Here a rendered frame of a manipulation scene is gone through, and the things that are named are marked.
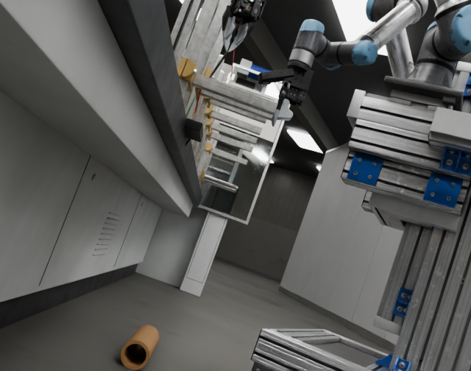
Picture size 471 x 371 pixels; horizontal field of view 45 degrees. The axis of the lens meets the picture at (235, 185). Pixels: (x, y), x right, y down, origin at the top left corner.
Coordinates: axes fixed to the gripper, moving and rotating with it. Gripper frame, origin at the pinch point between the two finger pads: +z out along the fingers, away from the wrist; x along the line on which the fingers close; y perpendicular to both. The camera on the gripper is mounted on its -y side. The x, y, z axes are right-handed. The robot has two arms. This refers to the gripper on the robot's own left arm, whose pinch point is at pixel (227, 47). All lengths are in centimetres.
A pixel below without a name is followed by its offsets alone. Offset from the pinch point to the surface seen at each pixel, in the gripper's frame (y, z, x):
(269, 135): -247, -39, 119
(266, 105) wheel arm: 6.6, 12.0, 13.8
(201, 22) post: 2.4, -2.0, -9.9
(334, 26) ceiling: -453, -242, 233
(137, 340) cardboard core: -9, 84, 7
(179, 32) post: 27.8, 11.5, -18.7
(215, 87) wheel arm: 1.7, 12.0, 0.3
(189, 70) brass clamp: 5.7, 12.0, -9.0
